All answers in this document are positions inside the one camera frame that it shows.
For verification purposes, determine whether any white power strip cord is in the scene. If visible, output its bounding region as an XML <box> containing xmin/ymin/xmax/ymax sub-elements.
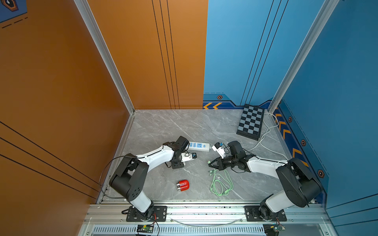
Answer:
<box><xmin>250</xmin><ymin>111</ymin><xmax>291</xmax><ymax>161</ymax></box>

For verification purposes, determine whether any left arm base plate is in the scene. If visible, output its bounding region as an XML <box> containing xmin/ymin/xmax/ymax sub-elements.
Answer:
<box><xmin>123</xmin><ymin>206</ymin><xmax>167</xmax><ymax>222</ymax></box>

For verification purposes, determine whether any white power strip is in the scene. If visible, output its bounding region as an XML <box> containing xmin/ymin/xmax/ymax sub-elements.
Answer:
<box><xmin>188</xmin><ymin>142</ymin><xmax>210</xmax><ymax>152</ymax></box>

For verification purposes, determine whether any right aluminium corner post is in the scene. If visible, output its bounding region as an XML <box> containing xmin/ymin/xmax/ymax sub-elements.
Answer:
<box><xmin>268</xmin><ymin>0</ymin><xmax>339</xmax><ymax>114</ymax></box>

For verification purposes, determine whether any left circuit board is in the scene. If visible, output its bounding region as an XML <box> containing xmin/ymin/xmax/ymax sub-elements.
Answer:
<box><xmin>136</xmin><ymin>224</ymin><xmax>154</xmax><ymax>235</ymax></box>

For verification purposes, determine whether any right circuit board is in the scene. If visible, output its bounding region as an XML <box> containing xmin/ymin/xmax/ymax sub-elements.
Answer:
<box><xmin>263</xmin><ymin>224</ymin><xmax>286</xmax><ymax>236</ymax></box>

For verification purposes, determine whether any red electric shaver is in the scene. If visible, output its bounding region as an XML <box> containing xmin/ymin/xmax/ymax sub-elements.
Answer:
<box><xmin>176</xmin><ymin>180</ymin><xmax>190</xmax><ymax>192</ymax></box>

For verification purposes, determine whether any circuit board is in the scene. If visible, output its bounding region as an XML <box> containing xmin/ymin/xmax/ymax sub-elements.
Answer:
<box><xmin>136</xmin><ymin>224</ymin><xmax>154</xmax><ymax>235</ymax></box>
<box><xmin>263</xmin><ymin>224</ymin><xmax>286</xmax><ymax>236</ymax></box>

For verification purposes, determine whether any green charging cable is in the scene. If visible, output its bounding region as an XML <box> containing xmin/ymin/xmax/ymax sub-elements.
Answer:
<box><xmin>207</xmin><ymin>160</ymin><xmax>234</xmax><ymax>197</ymax></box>

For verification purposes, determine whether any white usb charger adapter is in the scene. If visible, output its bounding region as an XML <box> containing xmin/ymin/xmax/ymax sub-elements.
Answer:
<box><xmin>181</xmin><ymin>152</ymin><xmax>192</xmax><ymax>158</ymax></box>

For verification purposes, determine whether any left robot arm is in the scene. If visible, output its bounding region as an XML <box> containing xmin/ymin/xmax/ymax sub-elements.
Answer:
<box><xmin>109</xmin><ymin>136</ymin><xmax>190</xmax><ymax>220</ymax></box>

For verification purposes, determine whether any left aluminium corner post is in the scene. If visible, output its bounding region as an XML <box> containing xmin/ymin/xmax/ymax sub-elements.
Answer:
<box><xmin>73</xmin><ymin>0</ymin><xmax>135</xmax><ymax>114</ymax></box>

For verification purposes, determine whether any aluminium corner post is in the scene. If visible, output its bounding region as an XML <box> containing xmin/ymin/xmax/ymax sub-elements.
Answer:
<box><xmin>268</xmin><ymin>0</ymin><xmax>339</xmax><ymax>114</ymax></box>
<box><xmin>73</xmin><ymin>0</ymin><xmax>135</xmax><ymax>114</ymax></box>

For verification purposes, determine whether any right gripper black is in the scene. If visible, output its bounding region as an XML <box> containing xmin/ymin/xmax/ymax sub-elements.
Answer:
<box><xmin>208</xmin><ymin>155</ymin><xmax>238</xmax><ymax>171</ymax></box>

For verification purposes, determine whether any black grey chessboard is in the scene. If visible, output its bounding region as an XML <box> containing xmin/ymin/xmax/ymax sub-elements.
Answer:
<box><xmin>236</xmin><ymin>104</ymin><xmax>264</xmax><ymax>141</ymax></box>

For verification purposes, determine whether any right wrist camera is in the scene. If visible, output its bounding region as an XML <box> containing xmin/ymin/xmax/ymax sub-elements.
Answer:
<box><xmin>212</xmin><ymin>142</ymin><xmax>226</xmax><ymax>159</ymax></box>

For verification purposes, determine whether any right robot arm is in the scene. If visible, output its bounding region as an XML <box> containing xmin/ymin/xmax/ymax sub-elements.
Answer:
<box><xmin>208</xmin><ymin>141</ymin><xmax>323</xmax><ymax>221</ymax></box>

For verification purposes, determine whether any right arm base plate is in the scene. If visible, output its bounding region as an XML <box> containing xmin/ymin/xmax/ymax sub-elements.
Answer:
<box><xmin>244</xmin><ymin>206</ymin><xmax>287</xmax><ymax>222</ymax></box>

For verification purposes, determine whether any aluminium front rail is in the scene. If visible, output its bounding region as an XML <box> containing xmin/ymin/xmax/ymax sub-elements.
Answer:
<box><xmin>78</xmin><ymin>201</ymin><xmax>337</xmax><ymax>236</ymax></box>

